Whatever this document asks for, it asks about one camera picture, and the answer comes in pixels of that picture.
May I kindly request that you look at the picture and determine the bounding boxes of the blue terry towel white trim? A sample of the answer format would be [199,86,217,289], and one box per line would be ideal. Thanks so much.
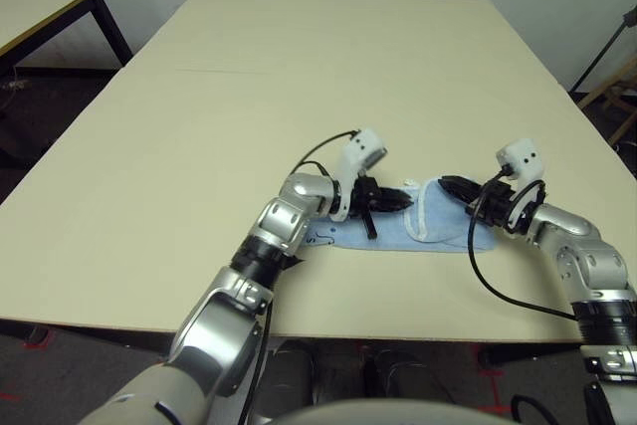
[306,176,499,253]

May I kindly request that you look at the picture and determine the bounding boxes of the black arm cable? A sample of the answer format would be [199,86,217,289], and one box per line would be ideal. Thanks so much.
[511,393,548,425]
[237,130,358,425]

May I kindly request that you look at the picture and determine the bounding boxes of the robot left black foot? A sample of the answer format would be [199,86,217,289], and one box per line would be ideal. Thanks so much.
[271,339,320,404]

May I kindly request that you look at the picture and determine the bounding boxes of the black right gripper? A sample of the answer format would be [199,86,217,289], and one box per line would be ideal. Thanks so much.
[436,174,520,237]

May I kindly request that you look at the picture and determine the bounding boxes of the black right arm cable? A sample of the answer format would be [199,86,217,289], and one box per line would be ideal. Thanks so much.
[511,393,548,425]

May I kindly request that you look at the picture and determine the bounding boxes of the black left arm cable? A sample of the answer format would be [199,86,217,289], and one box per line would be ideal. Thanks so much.
[237,130,358,425]

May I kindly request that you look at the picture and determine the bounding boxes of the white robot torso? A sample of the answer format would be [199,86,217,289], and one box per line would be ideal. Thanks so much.
[258,397,504,425]

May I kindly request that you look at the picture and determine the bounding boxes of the side table black legs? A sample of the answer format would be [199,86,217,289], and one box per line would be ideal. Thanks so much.
[0,0,134,167]

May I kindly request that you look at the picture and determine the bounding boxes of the black tripod stand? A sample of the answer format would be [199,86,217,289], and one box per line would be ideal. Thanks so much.
[569,11,637,96]

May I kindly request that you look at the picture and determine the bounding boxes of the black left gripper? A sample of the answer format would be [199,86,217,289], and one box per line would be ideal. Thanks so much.
[350,176,415,240]

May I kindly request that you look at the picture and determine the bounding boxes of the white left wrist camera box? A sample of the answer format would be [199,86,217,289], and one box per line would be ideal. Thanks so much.
[330,128,388,222]

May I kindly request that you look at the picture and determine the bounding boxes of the robot black foot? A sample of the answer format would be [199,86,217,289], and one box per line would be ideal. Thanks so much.
[271,339,320,404]
[370,347,450,401]

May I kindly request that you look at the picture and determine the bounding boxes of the robot right black foot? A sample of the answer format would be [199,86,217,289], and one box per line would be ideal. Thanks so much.
[370,347,450,401]

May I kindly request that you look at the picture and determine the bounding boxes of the green cushion wooden stool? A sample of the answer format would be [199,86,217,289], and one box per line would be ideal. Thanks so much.
[576,54,637,147]

